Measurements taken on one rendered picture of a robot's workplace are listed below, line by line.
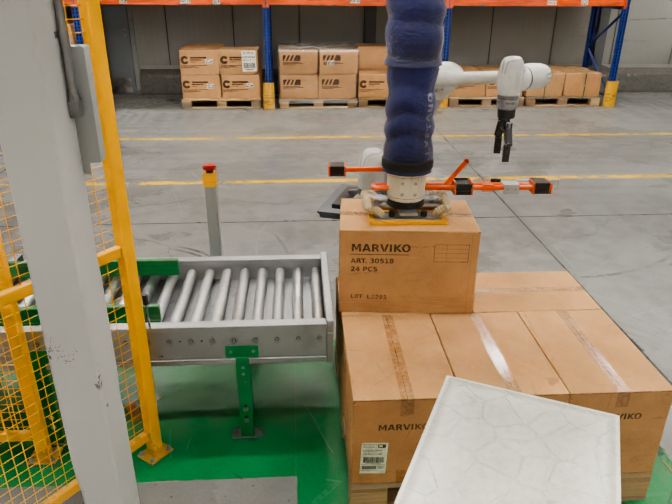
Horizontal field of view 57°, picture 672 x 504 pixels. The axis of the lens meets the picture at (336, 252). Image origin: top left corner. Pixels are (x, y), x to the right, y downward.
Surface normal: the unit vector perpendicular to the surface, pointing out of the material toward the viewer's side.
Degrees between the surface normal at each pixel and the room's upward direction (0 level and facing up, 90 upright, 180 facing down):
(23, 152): 90
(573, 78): 89
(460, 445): 0
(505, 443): 0
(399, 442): 90
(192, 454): 0
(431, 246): 90
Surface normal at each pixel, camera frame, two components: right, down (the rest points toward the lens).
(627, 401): 0.06, 0.41
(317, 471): 0.00, -0.91
